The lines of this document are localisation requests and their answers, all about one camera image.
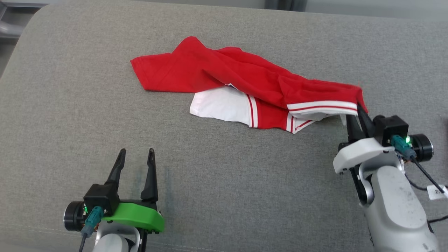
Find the red basketball jersey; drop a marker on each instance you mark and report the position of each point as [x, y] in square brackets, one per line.
[210, 70]

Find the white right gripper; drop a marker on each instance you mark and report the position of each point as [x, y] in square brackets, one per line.
[364, 152]

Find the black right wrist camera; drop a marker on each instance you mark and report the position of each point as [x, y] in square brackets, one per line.
[395, 129]

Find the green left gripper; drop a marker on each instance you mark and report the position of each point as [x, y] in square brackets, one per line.
[140, 215]

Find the teal left camera connector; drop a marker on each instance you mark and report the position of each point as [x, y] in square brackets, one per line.
[92, 218]

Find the teal right camera connector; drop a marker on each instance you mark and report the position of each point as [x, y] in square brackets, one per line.
[402, 147]

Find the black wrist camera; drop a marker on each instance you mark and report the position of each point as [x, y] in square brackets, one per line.
[99, 197]
[395, 129]

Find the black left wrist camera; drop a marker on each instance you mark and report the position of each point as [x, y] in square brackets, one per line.
[99, 197]

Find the teal camera connector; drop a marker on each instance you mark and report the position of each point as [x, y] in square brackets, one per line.
[402, 147]
[92, 218]

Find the grey wall post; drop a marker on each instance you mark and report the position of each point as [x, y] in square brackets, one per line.
[285, 4]

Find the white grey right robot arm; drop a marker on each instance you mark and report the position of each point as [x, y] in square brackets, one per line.
[395, 210]

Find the grey metal frame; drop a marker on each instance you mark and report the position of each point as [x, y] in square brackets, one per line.
[10, 28]

